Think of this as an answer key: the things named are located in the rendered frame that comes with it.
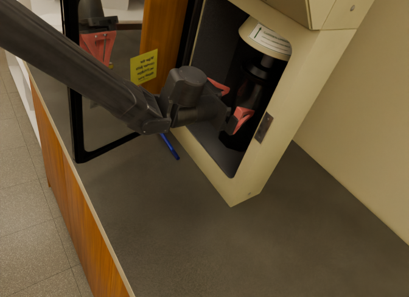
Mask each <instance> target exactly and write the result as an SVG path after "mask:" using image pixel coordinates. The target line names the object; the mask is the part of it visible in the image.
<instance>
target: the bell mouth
mask: <svg viewBox="0 0 409 297"><path fill-rule="evenodd" d="M239 35H240V36H241V38H242V39H243V40H244V41H245V42H246V43H247V44H249V45H250V46H251V47H253V48H255V49H256V50H258V51H260V52H262V53H264V54H266V55H269V56H271V57H274V58H277V59H280V60H284V61H289V59H290V57H291V55H292V46H291V44H290V42H289V41H288V40H286V39H285V38H283V37H282V36H280V35H279V34H277V33H276V32H274V31H273V30H271V29H270V28H269V27H267V26H266V25H264V24H262V23H261V22H260V21H258V20H257V19H255V18H253V17H252V16H251V15H250V16H249V17H248V19H247V20H246V21H245V22H244V23H243V24H242V25H241V26H240V28H239Z"/></svg>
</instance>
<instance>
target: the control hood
mask: <svg viewBox="0 0 409 297"><path fill-rule="evenodd" d="M262 1H264V2H265V3H267V4H268V5H270V6H272V7H273V8H275V9H276V10H279V11H280V12H282V13H283V14H285V15H287V16H288V17H290V18H291V19H293V20H295V21H296V22H298V23H300V24H301V25H303V26H304V27H306V28H308V29H309V30H318V29H321V28H322V26H323V24H324V22H325V20H326V18H327V16H328V14H329V12H330V10H331V8H332V6H333V4H334V2H335V0H262Z"/></svg>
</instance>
